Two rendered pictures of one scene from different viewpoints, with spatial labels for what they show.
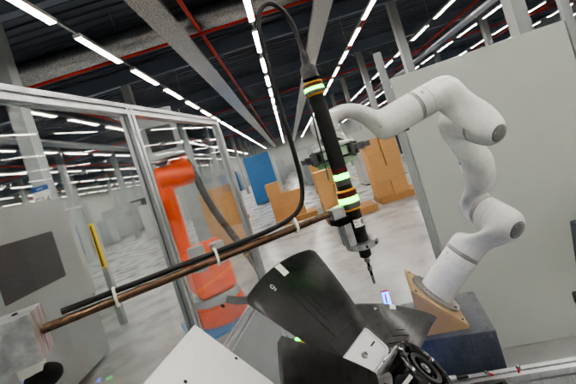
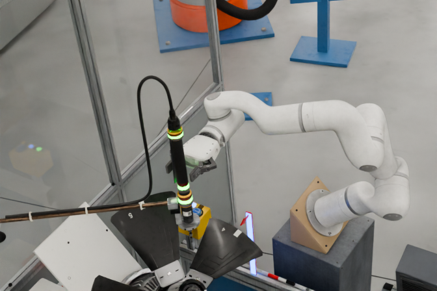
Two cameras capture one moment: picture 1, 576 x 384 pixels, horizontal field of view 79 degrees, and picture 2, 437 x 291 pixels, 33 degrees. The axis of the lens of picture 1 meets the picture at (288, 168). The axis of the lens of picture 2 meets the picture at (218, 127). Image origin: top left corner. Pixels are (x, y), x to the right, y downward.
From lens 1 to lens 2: 1.77 m
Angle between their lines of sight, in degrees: 42
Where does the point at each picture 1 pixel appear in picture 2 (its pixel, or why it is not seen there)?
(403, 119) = (280, 131)
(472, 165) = not seen: hidden behind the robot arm
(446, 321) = (310, 241)
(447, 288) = (328, 219)
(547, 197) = not seen: outside the picture
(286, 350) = (98, 282)
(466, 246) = (354, 201)
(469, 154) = not seen: hidden behind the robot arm
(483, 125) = (354, 158)
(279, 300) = (131, 225)
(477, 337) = (325, 264)
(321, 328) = (150, 250)
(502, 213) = (386, 199)
